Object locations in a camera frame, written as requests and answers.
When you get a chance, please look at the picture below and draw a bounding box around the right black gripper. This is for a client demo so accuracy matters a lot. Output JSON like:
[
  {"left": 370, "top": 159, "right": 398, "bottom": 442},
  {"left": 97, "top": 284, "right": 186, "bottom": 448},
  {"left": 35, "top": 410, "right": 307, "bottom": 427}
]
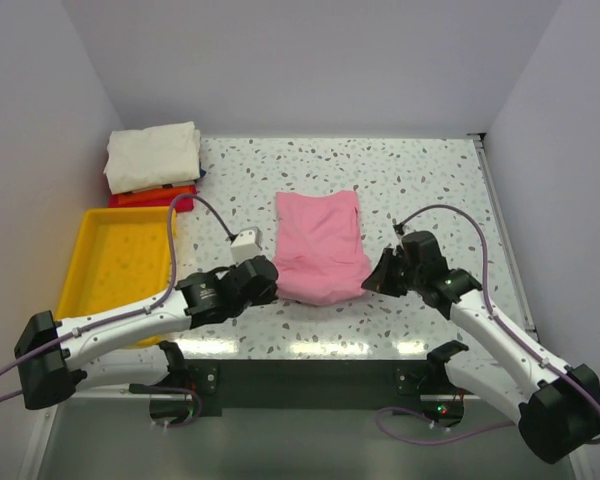
[{"left": 362, "top": 248, "right": 423, "bottom": 298}]

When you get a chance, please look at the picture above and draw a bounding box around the pink t shirt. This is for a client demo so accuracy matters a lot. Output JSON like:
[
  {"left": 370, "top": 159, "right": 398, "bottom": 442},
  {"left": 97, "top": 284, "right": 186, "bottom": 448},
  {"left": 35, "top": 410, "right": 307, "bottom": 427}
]
[{"left": 273, "top": 190, "right": 371, "bottom": 306}]

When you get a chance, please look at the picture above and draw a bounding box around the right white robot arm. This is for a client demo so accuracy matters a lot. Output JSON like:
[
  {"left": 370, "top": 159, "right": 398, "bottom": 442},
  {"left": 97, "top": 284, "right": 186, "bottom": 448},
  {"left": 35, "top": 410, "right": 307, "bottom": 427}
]
[{"left": 362, "top": 231, "right": 600, "bottom": 464}]

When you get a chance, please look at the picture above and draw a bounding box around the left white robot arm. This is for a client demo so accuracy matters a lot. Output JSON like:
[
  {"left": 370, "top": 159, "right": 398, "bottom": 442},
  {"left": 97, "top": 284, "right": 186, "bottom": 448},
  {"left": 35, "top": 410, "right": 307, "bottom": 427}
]
[{"left": 14, "top": 255, "right": 279, "bottom": 410}]

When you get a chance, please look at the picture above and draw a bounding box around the folded red t shirt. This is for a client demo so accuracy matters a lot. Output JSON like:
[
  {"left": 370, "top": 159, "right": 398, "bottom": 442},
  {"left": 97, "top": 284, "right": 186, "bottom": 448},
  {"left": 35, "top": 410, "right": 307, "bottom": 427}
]
[{"left": 107, "top": 183, "right": 199, "bottom": 214}]

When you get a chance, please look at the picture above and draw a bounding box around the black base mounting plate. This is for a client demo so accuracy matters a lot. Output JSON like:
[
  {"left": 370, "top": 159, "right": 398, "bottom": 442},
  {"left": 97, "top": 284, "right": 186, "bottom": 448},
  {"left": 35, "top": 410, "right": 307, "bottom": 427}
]
[{"left": 129, "top": 357, "right": 466, "bottom": 429}]

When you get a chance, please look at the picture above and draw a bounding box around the folded orange t shirt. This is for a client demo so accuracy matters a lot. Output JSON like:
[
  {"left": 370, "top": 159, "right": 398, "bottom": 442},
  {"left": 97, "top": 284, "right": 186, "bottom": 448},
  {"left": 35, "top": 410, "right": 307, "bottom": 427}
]
[{"left": 110, "top": 184, "right": 196, "bottom": 205}]

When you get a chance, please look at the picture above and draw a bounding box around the yellow plastic tray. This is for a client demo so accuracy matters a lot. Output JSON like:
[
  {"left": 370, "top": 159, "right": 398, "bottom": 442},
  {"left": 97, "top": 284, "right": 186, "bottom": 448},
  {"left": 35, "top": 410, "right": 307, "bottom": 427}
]
[{"left": 55, "top": 207, "right": 171, "bottom": 320}]

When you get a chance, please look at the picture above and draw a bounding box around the folded cream t shirt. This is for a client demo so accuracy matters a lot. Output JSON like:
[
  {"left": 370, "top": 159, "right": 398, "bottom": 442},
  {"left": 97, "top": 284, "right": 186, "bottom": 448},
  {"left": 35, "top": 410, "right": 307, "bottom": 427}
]
[{"left": 103, "top": 121, "right": 201, "bottom": 194}]

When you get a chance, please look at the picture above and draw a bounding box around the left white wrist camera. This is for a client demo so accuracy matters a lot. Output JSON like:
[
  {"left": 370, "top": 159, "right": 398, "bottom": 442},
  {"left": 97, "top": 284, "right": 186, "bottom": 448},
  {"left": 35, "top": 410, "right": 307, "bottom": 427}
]
[{"left": 230, "top": 227, "right": 262, "bottom": 264}]

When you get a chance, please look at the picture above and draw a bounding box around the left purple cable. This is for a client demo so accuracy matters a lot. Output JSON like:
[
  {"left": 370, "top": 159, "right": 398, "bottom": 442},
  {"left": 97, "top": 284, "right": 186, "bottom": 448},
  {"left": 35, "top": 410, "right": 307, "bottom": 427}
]
[{"left": 0, "top": 193, "right": 239, "bottom": 431}]

